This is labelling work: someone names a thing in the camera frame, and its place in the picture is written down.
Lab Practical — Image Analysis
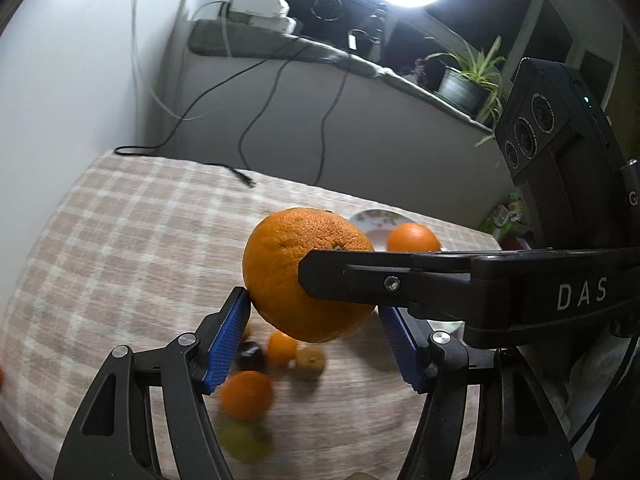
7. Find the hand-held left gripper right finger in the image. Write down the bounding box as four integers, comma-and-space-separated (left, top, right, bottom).
377, 305, 586, 480

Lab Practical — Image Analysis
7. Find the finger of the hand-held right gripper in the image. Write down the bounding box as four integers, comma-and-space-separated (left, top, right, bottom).
298, 247, 473, 322

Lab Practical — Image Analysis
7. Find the large smooth orange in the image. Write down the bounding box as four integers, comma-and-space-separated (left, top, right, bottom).
386, 222, 442, 254

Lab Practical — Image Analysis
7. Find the dark plum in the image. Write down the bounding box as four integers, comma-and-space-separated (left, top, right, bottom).
235, 341, 266, 373

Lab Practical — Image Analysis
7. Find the green tomato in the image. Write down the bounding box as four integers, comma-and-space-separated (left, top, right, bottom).
217, 421, 273, 463

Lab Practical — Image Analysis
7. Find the small purple-leaved plant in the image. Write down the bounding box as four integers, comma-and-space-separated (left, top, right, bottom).
400, 57, 441, 86

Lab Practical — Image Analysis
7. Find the potted green plant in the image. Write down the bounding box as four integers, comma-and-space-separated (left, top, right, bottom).
425, 35, 508, 148

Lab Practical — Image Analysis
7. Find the large rough-skinned orange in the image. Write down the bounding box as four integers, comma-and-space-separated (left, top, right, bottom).
242, 207, 377, 343

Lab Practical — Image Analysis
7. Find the beige checked blanket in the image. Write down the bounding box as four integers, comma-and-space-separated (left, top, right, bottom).
0, 149, 503, 480

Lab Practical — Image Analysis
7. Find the black looped cable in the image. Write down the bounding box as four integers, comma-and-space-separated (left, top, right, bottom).
239, 35, 351, 187

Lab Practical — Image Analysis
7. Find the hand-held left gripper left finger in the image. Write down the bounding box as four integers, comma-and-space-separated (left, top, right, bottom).
52, 286, 252, 480

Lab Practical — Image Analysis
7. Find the white cable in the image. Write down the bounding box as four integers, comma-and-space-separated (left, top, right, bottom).
131, 0, 236, 122

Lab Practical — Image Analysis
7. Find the white power adapter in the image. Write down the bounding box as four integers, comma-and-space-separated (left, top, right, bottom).
227, 0, 291, 18

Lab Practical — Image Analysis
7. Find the small mandarin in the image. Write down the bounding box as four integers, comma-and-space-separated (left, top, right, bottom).
266, 331, 300, 367
219, 370, 275, 422

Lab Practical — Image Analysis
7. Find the white flat box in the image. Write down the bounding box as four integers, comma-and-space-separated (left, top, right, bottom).
250, 15, 298, 34

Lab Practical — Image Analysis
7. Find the brown kiwi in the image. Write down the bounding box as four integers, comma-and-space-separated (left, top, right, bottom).
295, 346, 326, 380

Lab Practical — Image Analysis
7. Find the white floral plate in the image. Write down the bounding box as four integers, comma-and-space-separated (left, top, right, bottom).
347, 208, 466, 336

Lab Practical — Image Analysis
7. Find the person's right forearm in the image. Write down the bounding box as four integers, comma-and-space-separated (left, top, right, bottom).
550, 337, 640, 480

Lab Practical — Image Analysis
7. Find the black cable with plug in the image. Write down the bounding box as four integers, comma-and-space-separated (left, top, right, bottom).
114, 35, 311, 190

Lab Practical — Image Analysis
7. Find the green printed package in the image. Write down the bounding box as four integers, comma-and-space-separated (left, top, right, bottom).
480, 192, 531, 251

